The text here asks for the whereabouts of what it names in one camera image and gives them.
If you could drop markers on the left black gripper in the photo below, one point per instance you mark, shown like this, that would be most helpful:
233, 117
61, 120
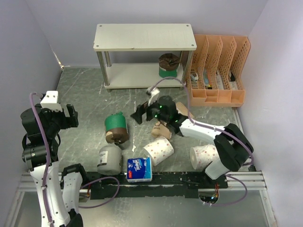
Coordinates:
71, 121

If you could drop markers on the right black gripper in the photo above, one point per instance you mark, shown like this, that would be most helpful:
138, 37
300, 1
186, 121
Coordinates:
141, 109

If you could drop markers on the green brown paper roll labelled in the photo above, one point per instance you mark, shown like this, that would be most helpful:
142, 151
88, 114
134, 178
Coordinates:
168, 65

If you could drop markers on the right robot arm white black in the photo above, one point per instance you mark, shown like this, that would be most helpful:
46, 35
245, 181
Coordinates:
232, 146

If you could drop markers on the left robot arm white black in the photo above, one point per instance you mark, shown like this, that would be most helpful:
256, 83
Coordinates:
58, 196

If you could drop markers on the beige two-tier shelf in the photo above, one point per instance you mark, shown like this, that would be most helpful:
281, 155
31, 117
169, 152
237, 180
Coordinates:
142, 38

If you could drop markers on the tan cartoon paper roll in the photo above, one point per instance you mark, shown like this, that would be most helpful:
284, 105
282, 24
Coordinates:
160, 129

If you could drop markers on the green brown paper roll left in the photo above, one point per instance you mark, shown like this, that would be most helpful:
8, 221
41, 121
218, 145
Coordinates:
116, 129

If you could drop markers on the tan barcode paper roll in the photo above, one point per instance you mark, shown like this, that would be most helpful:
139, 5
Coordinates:
183, 110

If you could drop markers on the white dotted paper roll centre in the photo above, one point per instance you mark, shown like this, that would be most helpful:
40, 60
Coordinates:
158, 150

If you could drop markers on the white dotted paper roll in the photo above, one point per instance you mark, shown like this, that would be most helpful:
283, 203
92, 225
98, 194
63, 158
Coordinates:
202, 156
158, 150

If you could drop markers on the blue Tempo tissue pack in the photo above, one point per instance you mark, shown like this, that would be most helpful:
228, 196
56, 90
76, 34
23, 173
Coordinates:
139, 170

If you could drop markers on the grey wrapped paper roll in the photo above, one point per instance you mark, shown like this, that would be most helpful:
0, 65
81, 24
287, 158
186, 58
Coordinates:
110, 158

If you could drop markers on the white dotted paper roll right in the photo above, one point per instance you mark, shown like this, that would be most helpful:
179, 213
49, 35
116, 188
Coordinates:
202, 156

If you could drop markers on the orange plastic file organizer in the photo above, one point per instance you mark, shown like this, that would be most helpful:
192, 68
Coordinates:
215, 75

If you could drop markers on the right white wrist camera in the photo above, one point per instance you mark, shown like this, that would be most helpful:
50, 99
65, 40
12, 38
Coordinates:
153, 94

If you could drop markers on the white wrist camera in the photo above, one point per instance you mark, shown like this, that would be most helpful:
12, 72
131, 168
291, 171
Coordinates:
51, 101
153, 94

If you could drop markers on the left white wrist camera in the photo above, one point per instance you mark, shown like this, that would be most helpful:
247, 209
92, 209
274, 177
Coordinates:
51, 101

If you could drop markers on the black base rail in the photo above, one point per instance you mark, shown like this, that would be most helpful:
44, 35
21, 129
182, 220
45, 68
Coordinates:
169, 184

